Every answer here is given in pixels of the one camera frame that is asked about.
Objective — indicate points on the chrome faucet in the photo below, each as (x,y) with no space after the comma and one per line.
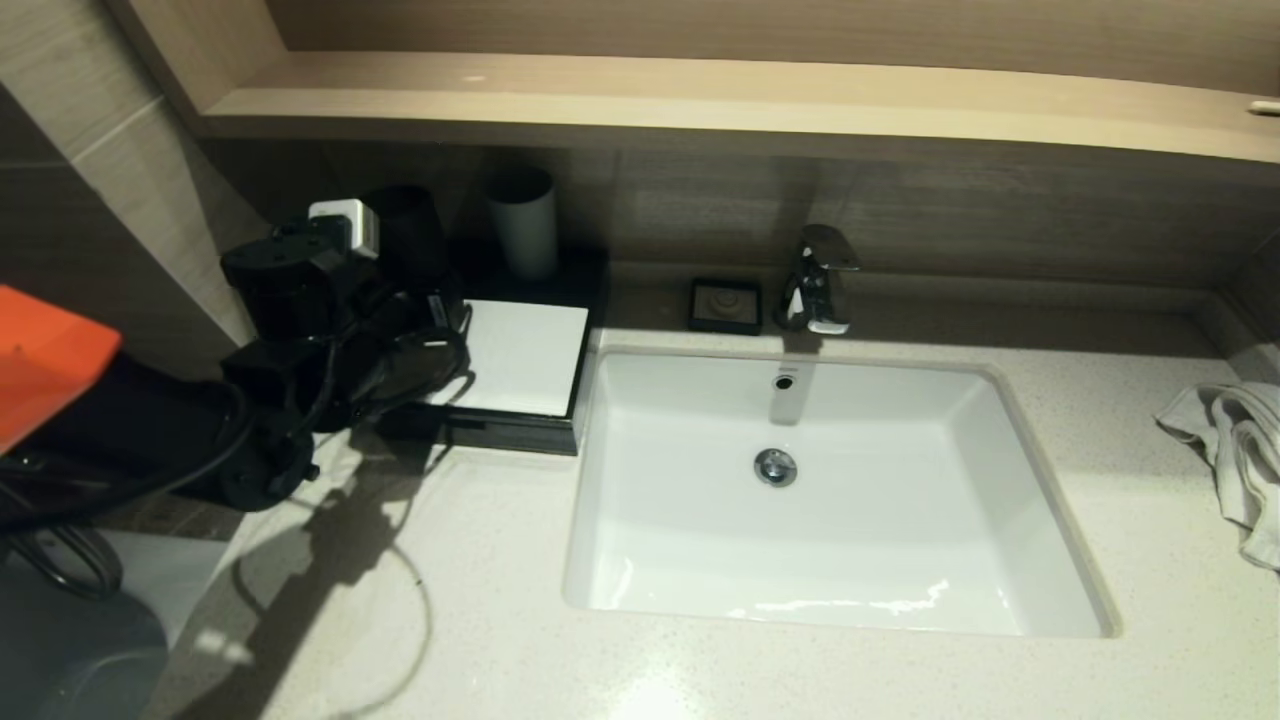
(815,290)

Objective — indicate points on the white towel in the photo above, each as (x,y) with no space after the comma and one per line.
(1240,450)

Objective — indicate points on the light wooden shelf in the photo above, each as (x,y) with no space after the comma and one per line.
(800,103)

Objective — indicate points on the black square soap dish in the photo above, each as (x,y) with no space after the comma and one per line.
(725,307)

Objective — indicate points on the chrome drain stopper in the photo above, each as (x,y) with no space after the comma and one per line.
(775,468)

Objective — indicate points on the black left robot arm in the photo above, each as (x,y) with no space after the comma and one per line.
(150,420)

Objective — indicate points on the small white shelf item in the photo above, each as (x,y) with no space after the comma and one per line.
(1263,108)

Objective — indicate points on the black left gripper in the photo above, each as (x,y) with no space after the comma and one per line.
(435,325)

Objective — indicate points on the black cylinder container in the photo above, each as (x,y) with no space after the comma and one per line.
(415,235)

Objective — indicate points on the black amenity drawer box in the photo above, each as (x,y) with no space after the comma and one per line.
(590,290)

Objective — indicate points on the white ceramic sink basin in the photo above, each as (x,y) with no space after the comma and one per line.
(850,540)

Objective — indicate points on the grey cup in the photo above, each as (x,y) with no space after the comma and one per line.
(523,233)

